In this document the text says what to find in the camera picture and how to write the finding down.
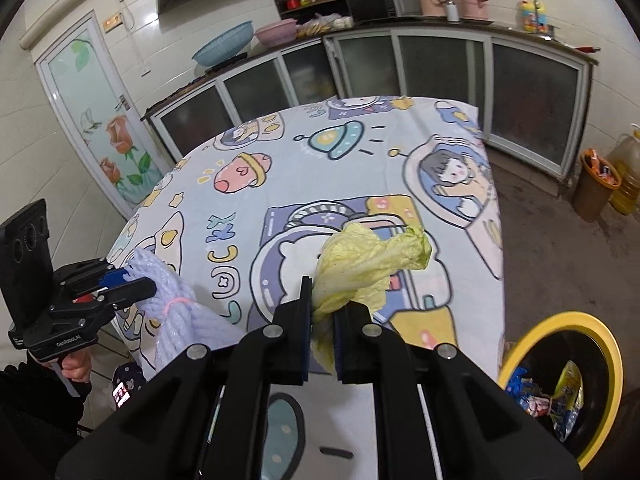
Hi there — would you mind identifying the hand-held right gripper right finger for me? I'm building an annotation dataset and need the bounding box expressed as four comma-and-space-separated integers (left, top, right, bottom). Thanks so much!
334, 302, 583, 480

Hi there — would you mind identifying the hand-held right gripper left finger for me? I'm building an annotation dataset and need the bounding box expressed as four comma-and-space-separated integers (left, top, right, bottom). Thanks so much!
55, 276, 313, 480

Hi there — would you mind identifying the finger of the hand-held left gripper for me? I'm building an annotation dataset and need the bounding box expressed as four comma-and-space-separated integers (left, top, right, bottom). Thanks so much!
55, 258, 133, 294
75, 277, 157, 319

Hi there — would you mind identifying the lavender cloth strip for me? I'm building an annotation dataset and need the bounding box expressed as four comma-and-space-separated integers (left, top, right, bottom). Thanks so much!
122, 247, 247, 372

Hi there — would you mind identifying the napa cabbage leaf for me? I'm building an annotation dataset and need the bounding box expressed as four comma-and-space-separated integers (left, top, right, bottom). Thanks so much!
311, 223, 433, 376

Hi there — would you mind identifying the red white wrapper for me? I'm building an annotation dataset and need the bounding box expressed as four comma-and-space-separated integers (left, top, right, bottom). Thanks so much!
520, 392, 554, 419

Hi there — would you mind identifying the yellow snack bag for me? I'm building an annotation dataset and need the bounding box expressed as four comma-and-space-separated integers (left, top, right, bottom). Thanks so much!
550, 360, 585, 442

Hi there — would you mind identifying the yellow rimmed black trash bin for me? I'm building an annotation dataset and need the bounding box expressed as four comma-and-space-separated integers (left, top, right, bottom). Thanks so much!
499, 311, 624, 471

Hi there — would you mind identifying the person's left forearm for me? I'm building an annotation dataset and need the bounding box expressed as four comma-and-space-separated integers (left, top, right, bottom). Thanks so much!
0, 360, 87, 442

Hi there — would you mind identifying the person's left hand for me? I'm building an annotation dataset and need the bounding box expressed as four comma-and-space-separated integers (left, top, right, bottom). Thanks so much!
60, 347, 94, 383

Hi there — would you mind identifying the printed dark slipper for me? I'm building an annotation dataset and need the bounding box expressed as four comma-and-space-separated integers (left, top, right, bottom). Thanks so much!
110, 363, 146, 412

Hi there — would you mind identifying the flower printed glass door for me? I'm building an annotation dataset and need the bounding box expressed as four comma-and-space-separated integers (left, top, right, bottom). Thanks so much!
34, 10, 172, 222

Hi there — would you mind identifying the printed cartoon tablecloth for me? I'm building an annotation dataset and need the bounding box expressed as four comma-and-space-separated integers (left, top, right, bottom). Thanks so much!
107, 96, 506, 480

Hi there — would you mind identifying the blue plastic basin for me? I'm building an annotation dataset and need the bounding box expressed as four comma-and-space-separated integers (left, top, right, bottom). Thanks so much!
192, 20, 255, 67

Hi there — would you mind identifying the pink plastic basin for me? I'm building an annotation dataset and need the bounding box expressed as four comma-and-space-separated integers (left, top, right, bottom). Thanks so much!
254, 17, 300, 50

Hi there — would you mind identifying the glass door kitchen cabinet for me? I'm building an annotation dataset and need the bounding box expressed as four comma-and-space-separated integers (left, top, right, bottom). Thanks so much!
141, 24, 599, 182

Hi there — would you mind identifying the brown waste bin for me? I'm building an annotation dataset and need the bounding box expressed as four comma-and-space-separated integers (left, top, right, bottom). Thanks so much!
571, 148, 622, 224

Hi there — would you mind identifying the clear bag of food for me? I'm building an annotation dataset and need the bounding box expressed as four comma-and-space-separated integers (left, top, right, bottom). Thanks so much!
297, 12, 354, 37

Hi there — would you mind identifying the amber cooking oil jug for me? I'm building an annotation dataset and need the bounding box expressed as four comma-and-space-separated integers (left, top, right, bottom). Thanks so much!
607, 124, 640, 216

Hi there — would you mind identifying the black microwave oven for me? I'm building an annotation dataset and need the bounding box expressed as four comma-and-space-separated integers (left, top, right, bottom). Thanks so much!
346, 0, 424, 24

